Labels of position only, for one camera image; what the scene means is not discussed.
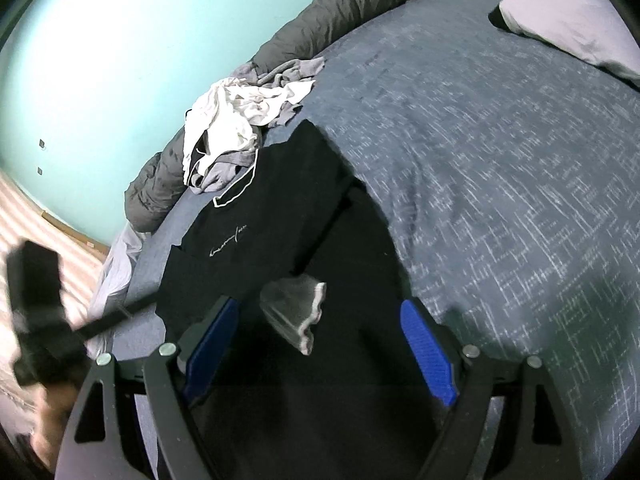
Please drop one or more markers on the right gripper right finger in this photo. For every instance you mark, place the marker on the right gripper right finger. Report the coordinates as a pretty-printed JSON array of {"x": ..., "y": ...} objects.
[{"x": 504, "y": 417}]

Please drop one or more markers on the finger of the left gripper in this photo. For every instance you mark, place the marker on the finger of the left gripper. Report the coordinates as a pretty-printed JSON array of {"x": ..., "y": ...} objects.
[{"x": 114, "y": 318}]

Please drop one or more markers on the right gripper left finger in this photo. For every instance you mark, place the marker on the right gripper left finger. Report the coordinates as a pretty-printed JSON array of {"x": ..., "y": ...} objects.
[{"x": 133, "y": 418}]

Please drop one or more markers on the black sweater white trim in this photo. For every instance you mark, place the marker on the black sweater white trim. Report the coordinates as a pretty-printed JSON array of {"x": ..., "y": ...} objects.
[{"x": 318, "y": 380}]

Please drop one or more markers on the person's left hand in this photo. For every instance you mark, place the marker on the person's left hand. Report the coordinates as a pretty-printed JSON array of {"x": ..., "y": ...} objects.
[{"x": 53, "y": 406}]

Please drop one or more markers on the light grey blanket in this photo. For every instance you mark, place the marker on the light grey blanket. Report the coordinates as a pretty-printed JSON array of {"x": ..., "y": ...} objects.
[{"x": 114, "y": 280}]

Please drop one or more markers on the pink curtain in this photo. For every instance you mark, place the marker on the pink curtain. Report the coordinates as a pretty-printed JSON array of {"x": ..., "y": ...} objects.
[{"x": 79, "y": 271}]

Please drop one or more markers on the grey sweatshirt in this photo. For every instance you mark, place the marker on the grey sweatshirt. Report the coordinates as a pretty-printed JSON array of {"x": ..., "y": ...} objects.
[{"x": 227, "y": 166}]

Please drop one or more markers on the white garment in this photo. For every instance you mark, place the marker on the white garment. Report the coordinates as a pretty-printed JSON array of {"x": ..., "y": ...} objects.
[{"x": 226, "y": 117}]

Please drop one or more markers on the blue patterned bed sheet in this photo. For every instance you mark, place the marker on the blue patterned bed sheet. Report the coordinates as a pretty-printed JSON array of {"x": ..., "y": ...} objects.
[{"x": 507, "y": 173}]

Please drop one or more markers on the folded lilac garment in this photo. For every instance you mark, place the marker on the folded lilac garment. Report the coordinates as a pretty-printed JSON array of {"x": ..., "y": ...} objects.
[{"x": 590, "y": 30}]

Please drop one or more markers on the wooden frame by wall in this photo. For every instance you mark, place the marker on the wooden frame by wall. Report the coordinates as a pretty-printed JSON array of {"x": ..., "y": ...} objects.
[{"x": 75, "y": 235}]

